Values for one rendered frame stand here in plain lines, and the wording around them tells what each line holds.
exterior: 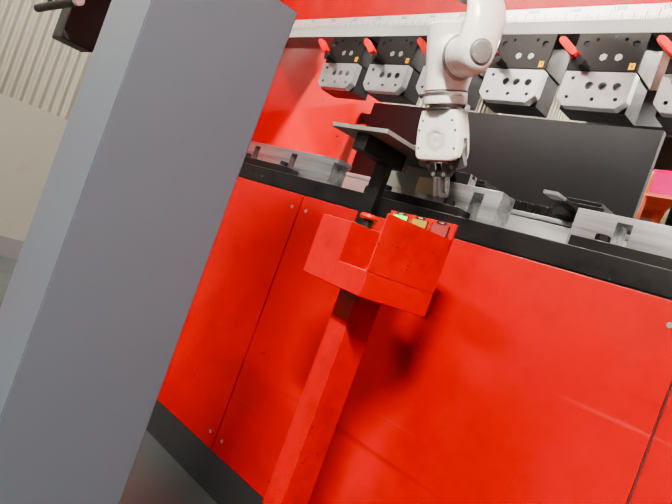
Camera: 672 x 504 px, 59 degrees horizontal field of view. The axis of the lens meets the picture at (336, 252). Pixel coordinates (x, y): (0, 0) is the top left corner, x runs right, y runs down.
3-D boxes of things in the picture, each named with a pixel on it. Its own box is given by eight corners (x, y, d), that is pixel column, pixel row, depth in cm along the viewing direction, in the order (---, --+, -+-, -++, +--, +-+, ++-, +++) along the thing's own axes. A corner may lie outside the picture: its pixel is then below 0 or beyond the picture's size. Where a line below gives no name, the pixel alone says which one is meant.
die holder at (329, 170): (233, 165, 208) (243, 139, 208) (247, 170, 212) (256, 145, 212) (327, 189, 172) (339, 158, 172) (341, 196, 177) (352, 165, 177)
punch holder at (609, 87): (553, 104, 129) (579, 32, 129) (568, 120, 135) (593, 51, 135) (623, 109, 118) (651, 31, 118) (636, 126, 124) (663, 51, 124)
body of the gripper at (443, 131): (412, 103, 119) (410, 160, 120) (457, 100, 112) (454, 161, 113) (434, 106, 124) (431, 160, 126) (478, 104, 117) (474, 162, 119)
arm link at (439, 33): (479, 91, 114) (452, 95, 123) (483, 19, 112) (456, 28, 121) (440, 88, 111) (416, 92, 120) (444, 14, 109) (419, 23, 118)
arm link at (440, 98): (414, 91, 118) (413, 107, 118) (452, 89, 112) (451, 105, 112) (437, 95, 124) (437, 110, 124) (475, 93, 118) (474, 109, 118)
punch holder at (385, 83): (360, 89, 171) (380, 35, 171) (378, 101, 177) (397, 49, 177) (399, 92, 161) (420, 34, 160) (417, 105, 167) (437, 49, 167)
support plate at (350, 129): (331, 125, 140) (332, 121, 140) (398, 164, 158) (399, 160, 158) (387, 133, 127) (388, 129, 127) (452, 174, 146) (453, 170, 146)
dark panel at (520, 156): (337, 203, 245) (374, 102, 245) (340, 204, 247) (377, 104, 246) (609, 280, 165) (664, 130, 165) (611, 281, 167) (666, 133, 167)
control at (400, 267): (302, 270, 118) (333, 184, 117) (364, 290, 126) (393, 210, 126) (358, 296, 101) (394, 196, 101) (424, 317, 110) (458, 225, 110)
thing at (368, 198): (325, 220, 136) (357, 131, 136) (365, 236, 147) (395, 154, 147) (336, 224, 134) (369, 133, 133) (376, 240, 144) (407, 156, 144)
